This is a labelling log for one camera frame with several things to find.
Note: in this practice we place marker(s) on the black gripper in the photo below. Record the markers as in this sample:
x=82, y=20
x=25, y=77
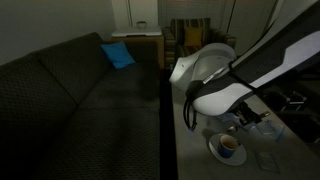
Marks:
x=246, y=111

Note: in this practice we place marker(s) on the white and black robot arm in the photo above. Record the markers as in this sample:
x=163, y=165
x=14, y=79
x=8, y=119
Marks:
x=216, y=100

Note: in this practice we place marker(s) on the blue ceramic cup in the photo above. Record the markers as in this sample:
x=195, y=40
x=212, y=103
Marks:
x=226, y=151

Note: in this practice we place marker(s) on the blue Twinings tea bag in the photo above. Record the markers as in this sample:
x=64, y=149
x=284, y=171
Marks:
x=266, y=162
x=245, y=128
x=266, y=129
x=279, y=135

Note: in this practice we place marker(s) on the white saucer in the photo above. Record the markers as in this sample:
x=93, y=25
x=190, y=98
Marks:
x=238, y=160

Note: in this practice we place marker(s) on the light wooden coffee table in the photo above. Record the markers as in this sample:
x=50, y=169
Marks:
x=193, y=153

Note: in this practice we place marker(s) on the tall grey door panel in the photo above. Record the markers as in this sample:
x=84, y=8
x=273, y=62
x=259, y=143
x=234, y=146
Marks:
x=246, y=16

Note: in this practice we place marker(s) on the yellow throw pillow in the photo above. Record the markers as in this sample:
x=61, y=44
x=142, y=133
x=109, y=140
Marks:
x=193, y=36

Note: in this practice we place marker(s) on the striped armchair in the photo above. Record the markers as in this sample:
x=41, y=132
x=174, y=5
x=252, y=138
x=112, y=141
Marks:
x=190, y=22

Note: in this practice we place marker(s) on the grey window blinds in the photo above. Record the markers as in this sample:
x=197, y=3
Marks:
x=193, y=8

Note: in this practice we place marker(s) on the white-topped wooden side table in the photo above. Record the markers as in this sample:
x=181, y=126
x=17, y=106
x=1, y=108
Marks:
x=136, y=32

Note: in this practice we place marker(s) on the blue throw pillow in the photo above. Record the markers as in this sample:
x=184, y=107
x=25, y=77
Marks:
x=118, y=55

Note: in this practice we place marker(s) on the dark grey sofa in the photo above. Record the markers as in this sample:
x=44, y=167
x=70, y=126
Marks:
x=66, y=116

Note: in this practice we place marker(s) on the black metal frame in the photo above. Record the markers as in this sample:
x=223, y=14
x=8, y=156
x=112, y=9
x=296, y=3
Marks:
x=293, y=100

